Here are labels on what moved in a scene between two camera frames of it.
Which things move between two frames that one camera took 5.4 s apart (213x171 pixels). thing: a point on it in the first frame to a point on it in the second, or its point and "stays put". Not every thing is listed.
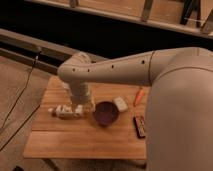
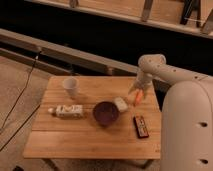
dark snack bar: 139,124 stays put
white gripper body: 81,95 to 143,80
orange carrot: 139,96 stays put
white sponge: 120,103 stays put
